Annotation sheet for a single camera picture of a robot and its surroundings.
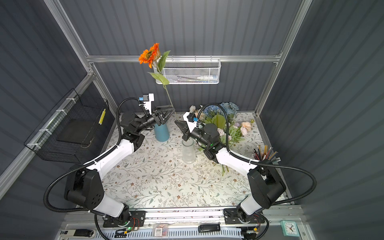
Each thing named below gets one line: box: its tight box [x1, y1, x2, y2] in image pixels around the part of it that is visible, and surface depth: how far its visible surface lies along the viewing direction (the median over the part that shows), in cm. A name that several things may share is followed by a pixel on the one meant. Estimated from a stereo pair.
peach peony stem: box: [241, 121, 252, 132], surface depth 104 cm
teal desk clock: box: [280, 220, 300, 237], surface depth 70 cm
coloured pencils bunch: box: [253, 145, 279, 161], surface depth 84 cm
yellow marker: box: [98, 108, 106, 125], surface depth 84 cm
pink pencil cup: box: [257, 159, 273, 165], surface depth 48 cm
